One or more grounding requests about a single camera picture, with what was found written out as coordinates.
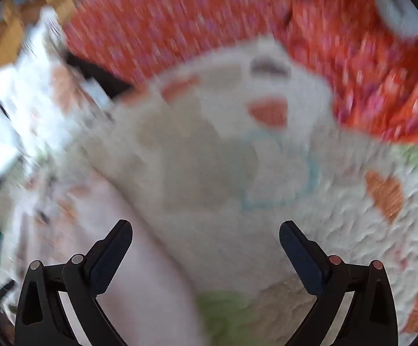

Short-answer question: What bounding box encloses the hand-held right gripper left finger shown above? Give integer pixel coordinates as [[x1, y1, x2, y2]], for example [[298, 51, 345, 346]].
[[14, 219, 134, 346]]

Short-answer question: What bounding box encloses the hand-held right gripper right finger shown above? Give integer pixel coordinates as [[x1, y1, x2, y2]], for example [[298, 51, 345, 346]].
[[279, 220, 399, 346]]

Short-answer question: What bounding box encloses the lilac sweater with grey trim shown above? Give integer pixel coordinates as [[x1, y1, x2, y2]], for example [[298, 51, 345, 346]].
[[12, 171, 210, 346]]

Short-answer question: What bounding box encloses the white heart print fuzzy blanket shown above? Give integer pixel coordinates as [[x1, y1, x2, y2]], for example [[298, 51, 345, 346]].
[[0, 34, 418, 346]]

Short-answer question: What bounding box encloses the black cloth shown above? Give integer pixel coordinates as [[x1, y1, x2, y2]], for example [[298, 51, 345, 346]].
[[64, 51, 135, 99]]

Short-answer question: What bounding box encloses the white floral cloth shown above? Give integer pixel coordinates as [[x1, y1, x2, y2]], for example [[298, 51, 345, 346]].
[[0, 7, 114, 174]]

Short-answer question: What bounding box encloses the wooden furniture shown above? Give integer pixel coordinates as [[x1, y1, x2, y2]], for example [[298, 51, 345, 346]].
[[0, 0, 87, 78]]

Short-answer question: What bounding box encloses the orange floral bedsheet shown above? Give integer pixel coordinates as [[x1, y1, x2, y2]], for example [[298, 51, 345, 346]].
[[63, 0, 418, 148]]

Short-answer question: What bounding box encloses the grey white round object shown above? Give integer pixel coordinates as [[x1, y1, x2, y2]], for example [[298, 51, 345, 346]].
[[372, 0, 418, 40]]

